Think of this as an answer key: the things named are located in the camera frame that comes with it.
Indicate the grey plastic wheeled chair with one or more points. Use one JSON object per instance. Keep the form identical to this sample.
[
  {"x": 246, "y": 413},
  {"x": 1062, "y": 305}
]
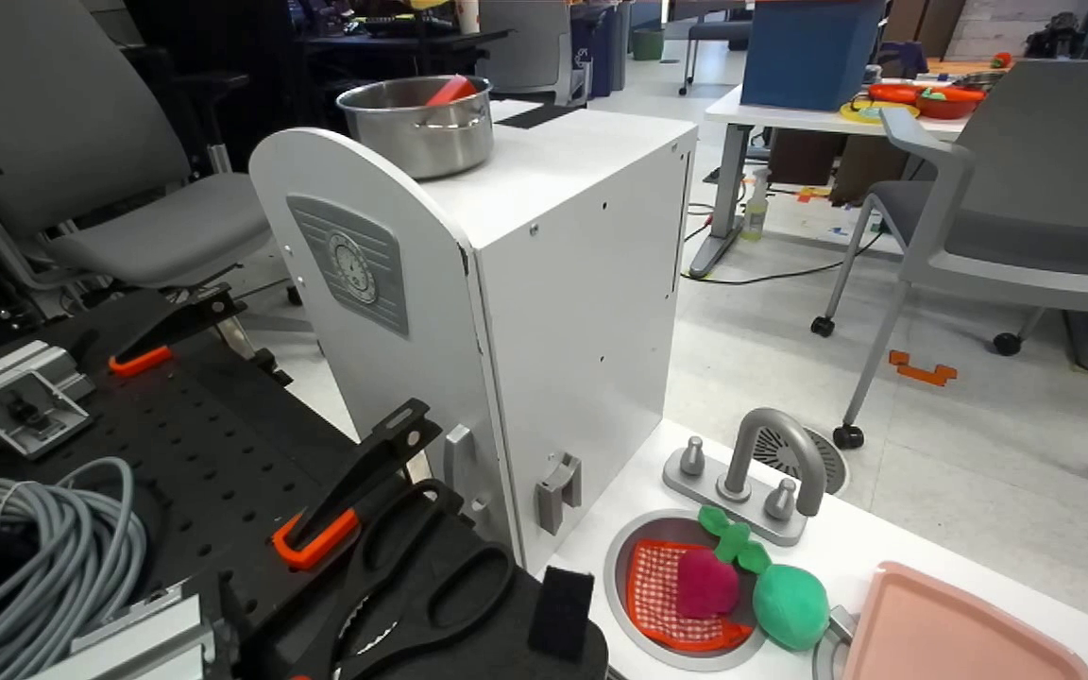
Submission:
[{"x": 1038, "y": 192}]

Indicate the magenta plush radish green leaves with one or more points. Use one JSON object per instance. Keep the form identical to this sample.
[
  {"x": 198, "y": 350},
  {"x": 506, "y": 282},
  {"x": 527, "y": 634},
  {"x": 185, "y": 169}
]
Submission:
[{"x": 709, "y": 586}]

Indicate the clear spray bottle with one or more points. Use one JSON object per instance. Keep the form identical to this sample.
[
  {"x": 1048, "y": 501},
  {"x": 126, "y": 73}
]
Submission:
[{"x": 757, "y": 204}]

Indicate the black perforated board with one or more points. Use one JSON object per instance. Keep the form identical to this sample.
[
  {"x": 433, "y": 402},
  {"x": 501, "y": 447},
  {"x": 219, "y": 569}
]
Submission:
[{"x": 216, "y": 439}]

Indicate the green plush ball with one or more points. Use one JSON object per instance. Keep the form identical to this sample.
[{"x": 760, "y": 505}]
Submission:
[{"x": 791, "y": 607}]

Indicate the blue storage bin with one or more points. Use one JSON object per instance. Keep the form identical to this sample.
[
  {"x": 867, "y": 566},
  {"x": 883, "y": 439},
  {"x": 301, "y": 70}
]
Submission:
[{"x": 809, "y": 57}]

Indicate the black clamp orange grip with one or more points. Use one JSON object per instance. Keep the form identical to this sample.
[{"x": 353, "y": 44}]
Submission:
[
  {"x": 357, "y": 484},
  {"x": 173, "y": 330}
]

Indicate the round silver sink basin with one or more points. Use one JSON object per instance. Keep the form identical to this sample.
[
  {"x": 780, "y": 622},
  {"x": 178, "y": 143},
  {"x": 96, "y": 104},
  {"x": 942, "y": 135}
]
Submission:
[{"x": 619, "y": 562}]

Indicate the white toy fridge cabinet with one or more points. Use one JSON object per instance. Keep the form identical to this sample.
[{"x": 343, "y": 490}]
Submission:
[{"x": 558, "y": 314}]

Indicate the aluminium rail with bracket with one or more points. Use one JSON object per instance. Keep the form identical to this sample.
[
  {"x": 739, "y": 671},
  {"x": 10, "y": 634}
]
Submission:
[{"x": 3, "y": 389}]

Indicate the pink plastic tray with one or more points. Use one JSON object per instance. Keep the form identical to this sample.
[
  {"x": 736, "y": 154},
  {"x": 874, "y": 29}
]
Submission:
[{"x": 946, "y": 629}]

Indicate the grey padded office chair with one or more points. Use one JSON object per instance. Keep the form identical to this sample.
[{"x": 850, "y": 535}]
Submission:
[{"x": 66, "y": 138}]

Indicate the white desk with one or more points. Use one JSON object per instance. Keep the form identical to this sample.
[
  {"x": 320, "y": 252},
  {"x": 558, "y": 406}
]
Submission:
[{"x": 746, "y": 120}]

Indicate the orange tray on desk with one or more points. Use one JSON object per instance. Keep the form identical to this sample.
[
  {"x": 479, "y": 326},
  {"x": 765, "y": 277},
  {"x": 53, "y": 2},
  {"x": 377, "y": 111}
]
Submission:
[{"x": 927, "y": 95}]

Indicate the silver metal pot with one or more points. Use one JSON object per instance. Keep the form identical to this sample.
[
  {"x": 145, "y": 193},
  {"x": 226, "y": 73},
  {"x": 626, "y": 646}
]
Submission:
[{"x": 425, "y": 138}]

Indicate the grey toy faucet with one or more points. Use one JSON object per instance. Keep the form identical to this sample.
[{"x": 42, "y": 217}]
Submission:
[{"x": 765, "y": 474}]

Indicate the orange sink strainer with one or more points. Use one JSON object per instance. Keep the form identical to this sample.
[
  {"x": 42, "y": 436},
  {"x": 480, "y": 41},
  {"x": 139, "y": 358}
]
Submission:
[{"x": 656, "y": 592}]

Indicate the white toy sink counter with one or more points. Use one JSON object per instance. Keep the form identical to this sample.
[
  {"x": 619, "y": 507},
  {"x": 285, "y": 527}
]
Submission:
[{"x": 879, "y": 541}]

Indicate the orange red toy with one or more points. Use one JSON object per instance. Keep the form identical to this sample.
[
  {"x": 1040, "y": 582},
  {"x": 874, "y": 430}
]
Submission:
[{"x": 450, "y": 91}]

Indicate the brown cardboard box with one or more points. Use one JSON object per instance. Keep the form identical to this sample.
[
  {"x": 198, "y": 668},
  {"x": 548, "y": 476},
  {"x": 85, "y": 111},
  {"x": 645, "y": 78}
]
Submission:
[{"x": 823, "y": 155}]

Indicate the black foam block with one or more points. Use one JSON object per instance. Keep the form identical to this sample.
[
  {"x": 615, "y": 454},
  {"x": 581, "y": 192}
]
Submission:
[{"x": 559, "y": 614}]

